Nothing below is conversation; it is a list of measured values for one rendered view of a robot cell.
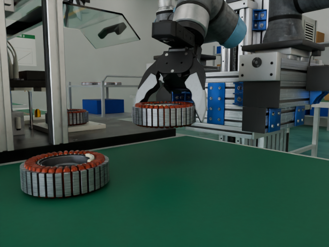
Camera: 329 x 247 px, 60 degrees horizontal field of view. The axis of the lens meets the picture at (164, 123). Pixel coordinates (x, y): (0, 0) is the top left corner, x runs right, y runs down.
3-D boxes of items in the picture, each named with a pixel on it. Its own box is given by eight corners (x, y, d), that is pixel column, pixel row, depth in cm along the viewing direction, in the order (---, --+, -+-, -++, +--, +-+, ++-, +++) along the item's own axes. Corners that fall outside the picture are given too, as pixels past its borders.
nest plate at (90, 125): (81, 123, 89) (81, 119, 88) (105, 128, 78) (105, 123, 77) (30, 127, 79) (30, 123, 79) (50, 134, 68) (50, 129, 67)
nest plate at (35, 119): (52, 117, 107) (52, 113, 106) (68, 120, 95) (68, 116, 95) (7, 120, 97) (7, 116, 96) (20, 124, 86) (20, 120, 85)
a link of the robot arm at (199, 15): (204, 1, 56) (166, 6, 59) (200, 19, 54) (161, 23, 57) (213, 27, 62) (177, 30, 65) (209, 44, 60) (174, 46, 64)
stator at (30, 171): (14, 206, 32) (12, 174, 31) (26, 176, 42) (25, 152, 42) (115, 194, 35) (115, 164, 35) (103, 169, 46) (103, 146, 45)
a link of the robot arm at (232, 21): (219, 28, 78) (193, 3, 71) (254, 20, 69) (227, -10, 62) (209, 53, 76) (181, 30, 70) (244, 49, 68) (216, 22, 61)
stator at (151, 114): (150, 118, 58) (150, 100, 57) (203, 121, 53) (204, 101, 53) (120, 126, 48) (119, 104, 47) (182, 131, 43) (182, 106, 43)
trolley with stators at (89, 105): (107, 146, 428) (105, 78, 416) (150, 158, 354) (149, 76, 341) (69, 152, 389) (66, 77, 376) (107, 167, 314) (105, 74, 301)
